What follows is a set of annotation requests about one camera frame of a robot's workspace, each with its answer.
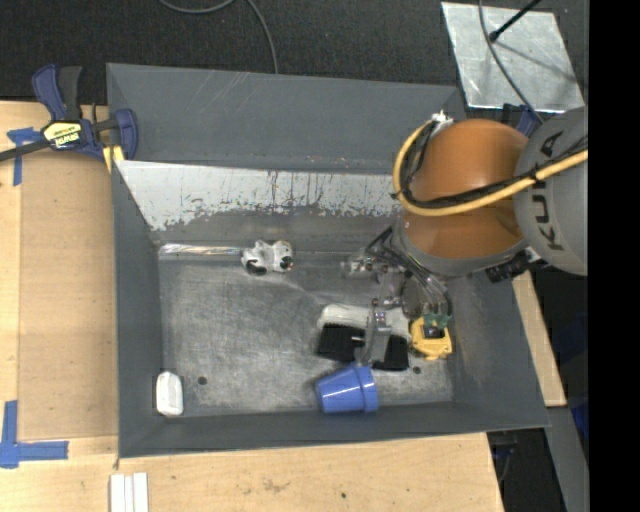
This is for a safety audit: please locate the yellow and black toy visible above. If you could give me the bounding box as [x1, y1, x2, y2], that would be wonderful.
[408, 314, 456, 362]

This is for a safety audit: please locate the grey metal bin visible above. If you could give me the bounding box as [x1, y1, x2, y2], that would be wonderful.
[104, 62, 552, 459]

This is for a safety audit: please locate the pale grey metal gripper finger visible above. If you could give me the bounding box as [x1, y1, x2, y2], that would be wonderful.
[355, 310, 394, 367]

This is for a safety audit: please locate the white toy animal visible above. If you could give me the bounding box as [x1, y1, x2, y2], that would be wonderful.
[240, 239, 295, 276]

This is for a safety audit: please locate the small white bottle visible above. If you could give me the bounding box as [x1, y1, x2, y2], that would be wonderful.
[155, 370, 185, 418]

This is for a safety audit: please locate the blue plastic cup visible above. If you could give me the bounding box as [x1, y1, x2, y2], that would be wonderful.
[314, 364, 381, 416]

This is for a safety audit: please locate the clear plastic tube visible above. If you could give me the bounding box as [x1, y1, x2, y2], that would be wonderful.
[158, 242, 243, 259]

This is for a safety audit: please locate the black and white brush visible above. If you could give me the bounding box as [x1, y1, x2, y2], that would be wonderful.
[316, 303, 412, 372]

